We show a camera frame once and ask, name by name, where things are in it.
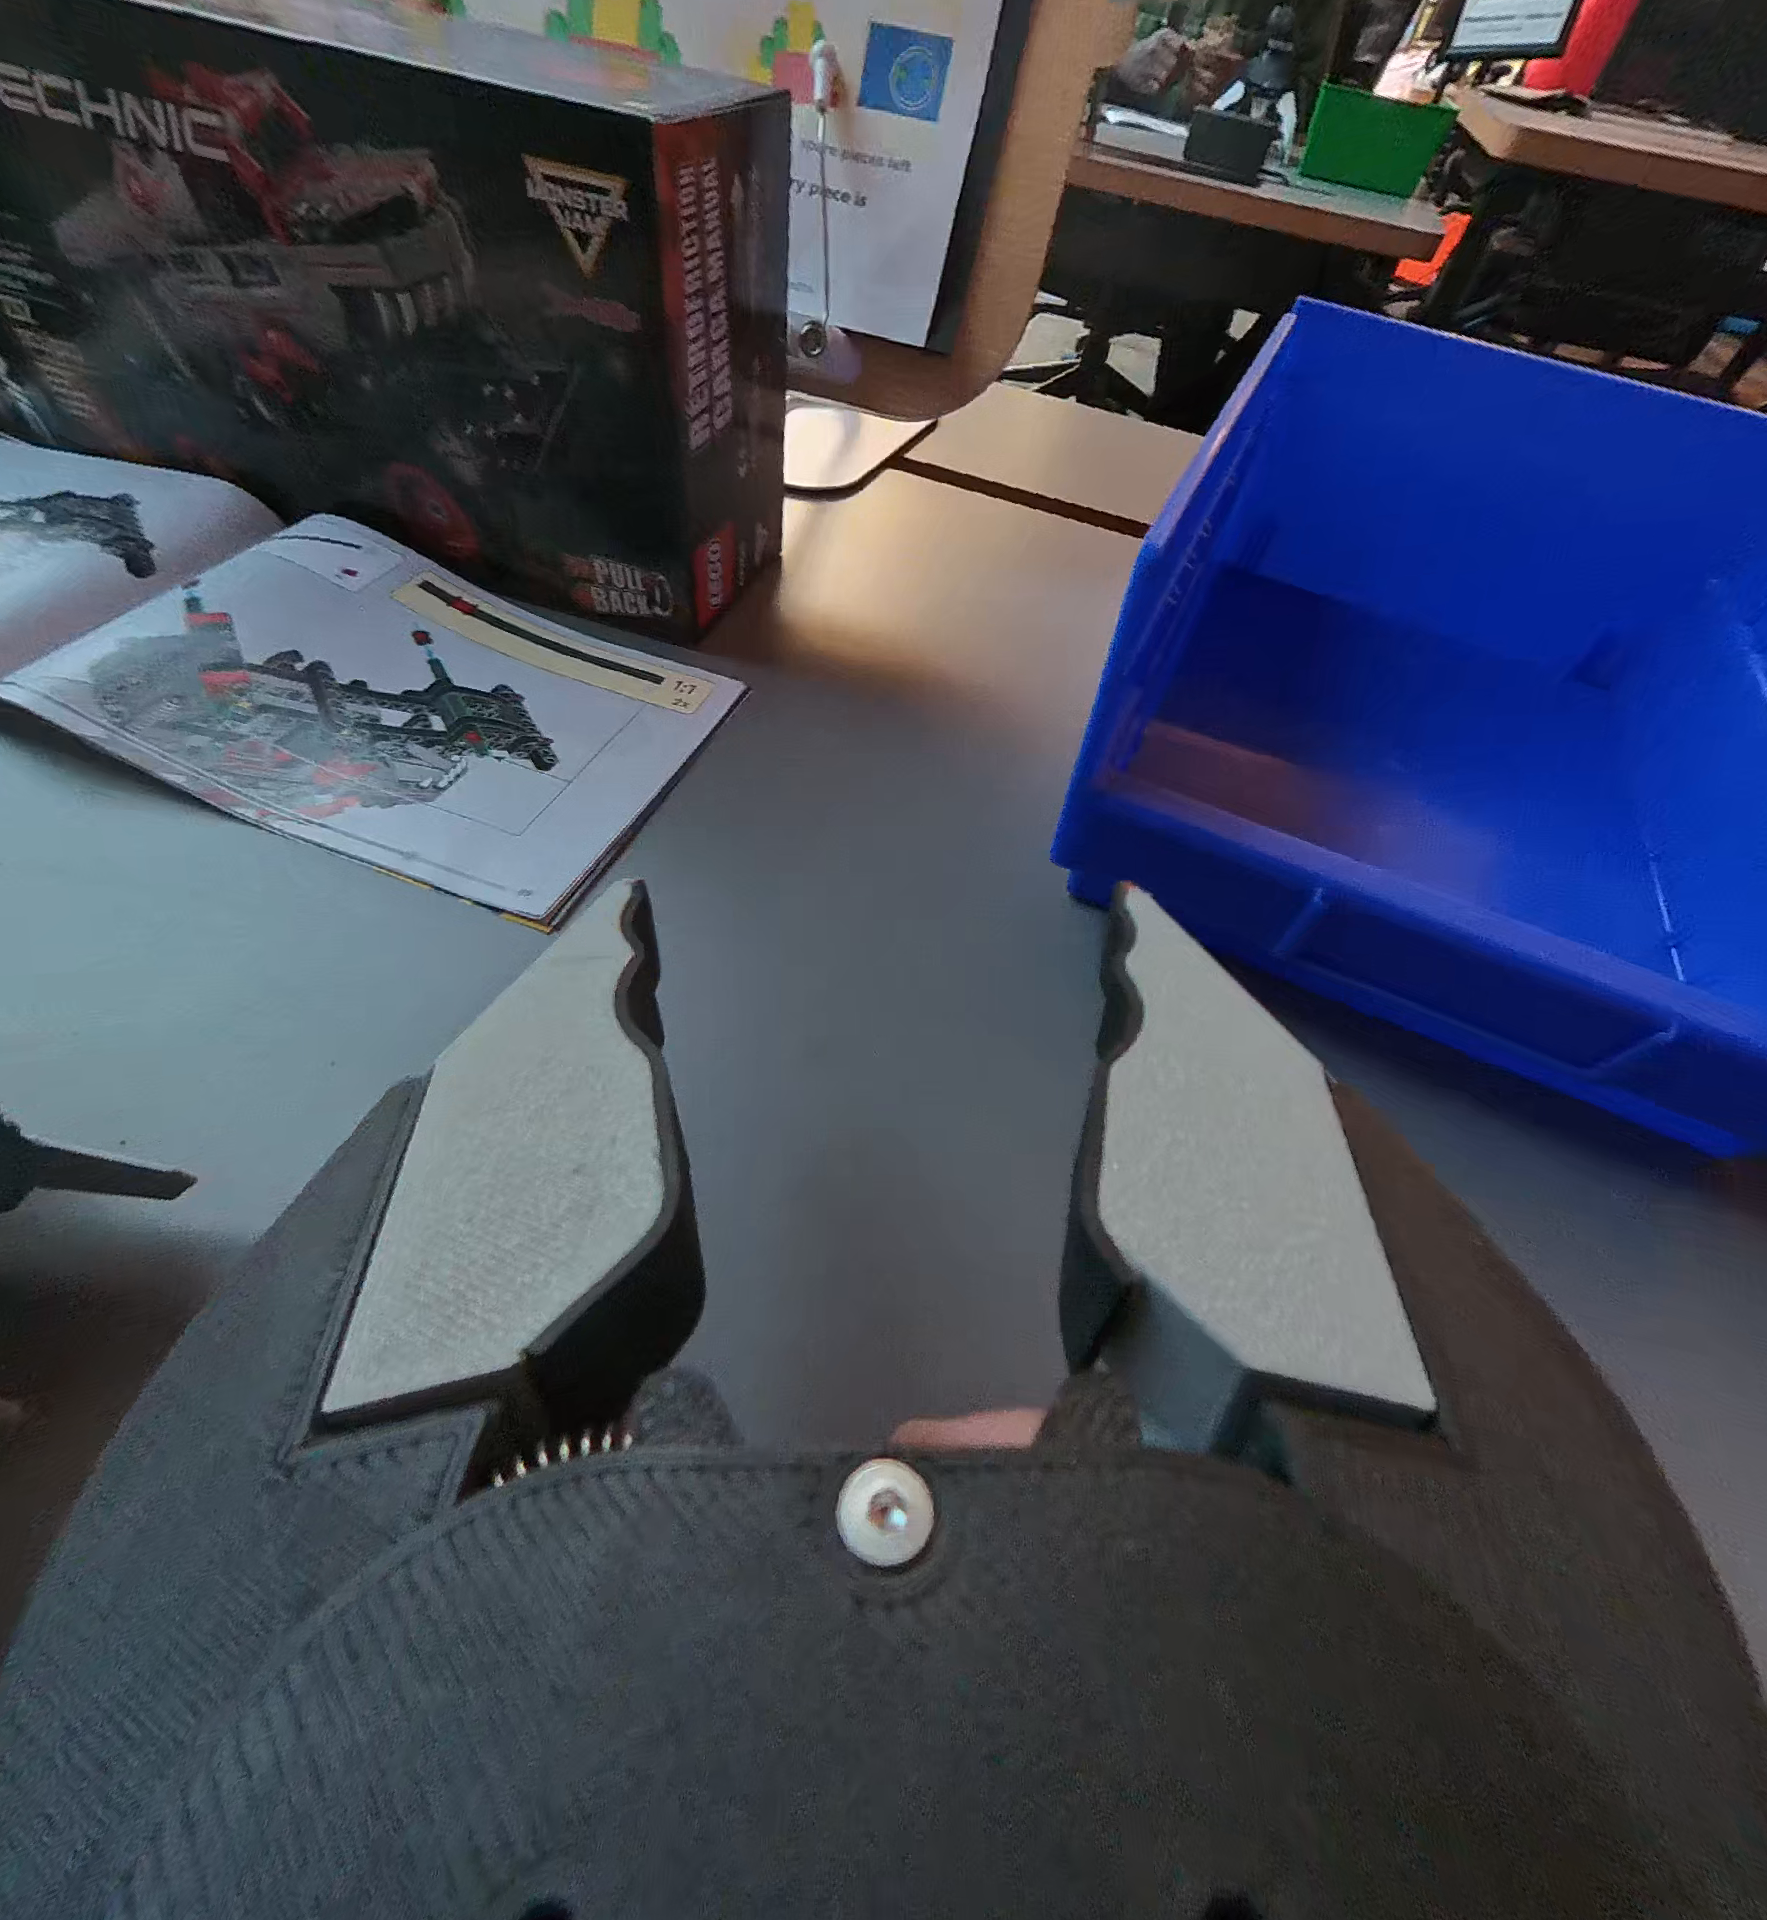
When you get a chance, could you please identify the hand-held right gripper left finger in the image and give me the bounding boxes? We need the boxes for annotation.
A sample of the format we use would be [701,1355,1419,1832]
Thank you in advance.
[313,877,709,1428]

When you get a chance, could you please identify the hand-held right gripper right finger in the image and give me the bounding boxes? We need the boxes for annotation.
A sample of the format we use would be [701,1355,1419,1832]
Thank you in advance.
[1059,881,1440,1455]

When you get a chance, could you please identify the grey dinosaur lego model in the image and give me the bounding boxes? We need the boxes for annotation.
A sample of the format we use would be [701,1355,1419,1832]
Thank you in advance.
[0,1058,199,1225]

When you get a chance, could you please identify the lego instruction booklet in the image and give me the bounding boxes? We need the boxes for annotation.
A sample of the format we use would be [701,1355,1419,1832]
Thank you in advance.
[0,420,748,935]

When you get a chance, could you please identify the black lego set box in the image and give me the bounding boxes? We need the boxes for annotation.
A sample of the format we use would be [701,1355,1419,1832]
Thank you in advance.
[0,0,795,650]

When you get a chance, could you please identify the person's right hand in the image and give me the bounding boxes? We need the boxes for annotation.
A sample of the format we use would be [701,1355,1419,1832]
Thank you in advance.
[890,1403,1052,1455]

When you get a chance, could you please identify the blue plastic bin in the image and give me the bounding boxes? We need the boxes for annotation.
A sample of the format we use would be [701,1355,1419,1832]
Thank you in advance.
[1051,295,1767,1179]

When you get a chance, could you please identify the background wooden table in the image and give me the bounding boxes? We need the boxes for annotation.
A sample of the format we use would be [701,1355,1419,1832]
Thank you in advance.
[1063,142,1448,266]

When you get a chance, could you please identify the small green bin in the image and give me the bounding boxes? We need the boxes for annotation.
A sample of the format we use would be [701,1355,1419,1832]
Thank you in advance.
[1301,82,1460,198]

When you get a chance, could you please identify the white gooseneck clip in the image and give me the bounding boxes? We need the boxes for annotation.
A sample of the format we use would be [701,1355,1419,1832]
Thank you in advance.
[797,37,849,368]

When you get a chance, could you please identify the computer monitor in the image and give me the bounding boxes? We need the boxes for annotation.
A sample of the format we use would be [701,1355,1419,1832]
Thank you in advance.
[1437,0,1588,65]

